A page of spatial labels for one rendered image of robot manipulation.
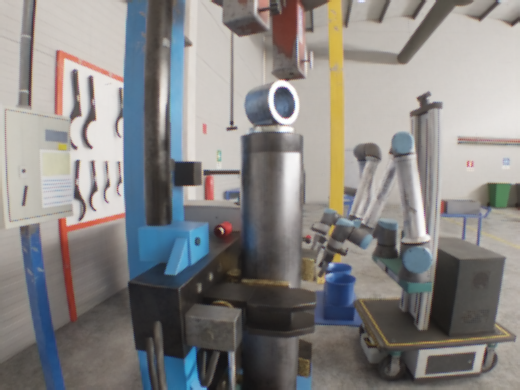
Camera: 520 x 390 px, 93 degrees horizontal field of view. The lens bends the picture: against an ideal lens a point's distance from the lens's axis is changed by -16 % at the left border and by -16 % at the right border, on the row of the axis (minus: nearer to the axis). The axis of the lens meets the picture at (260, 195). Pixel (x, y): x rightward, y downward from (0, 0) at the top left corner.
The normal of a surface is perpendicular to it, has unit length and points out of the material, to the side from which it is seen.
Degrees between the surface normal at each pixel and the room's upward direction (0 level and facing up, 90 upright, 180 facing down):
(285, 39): 90
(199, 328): 90
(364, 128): 90
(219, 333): 90
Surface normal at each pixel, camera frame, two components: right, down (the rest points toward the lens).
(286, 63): -0.41, 0.08
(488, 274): -0.06, 0.09
